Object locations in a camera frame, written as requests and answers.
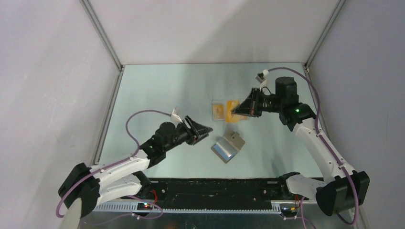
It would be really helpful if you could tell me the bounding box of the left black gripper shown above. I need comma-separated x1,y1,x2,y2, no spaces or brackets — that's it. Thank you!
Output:
164,115,213,152

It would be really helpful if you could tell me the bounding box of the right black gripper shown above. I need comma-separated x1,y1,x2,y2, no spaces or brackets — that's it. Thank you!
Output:
232,88,283,118

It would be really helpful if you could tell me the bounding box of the clear plastic card box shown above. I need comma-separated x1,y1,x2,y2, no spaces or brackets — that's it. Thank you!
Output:
211,100,249,123

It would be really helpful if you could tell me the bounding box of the grey card holder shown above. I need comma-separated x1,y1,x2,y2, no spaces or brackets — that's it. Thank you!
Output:
211,129,245,164

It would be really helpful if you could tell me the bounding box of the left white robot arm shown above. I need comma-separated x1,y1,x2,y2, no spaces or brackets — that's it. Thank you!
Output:
56,116,213,218

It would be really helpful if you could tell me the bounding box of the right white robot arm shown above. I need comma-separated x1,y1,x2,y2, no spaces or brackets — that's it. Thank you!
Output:
232,77,370,216

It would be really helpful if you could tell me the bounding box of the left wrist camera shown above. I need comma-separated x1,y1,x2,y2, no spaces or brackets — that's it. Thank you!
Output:
170,107,183,124

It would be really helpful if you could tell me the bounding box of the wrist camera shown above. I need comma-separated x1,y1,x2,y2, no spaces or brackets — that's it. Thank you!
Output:
256,69,269,90
170,107,183,124

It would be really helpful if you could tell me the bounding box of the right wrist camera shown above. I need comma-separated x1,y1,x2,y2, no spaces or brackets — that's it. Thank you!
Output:
256,69,269,90

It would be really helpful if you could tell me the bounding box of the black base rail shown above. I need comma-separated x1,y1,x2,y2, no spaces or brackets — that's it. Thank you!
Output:
137,178,298,208

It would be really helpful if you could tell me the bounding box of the grey cable duct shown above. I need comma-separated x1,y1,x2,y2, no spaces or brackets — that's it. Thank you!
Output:
93,201,281,214

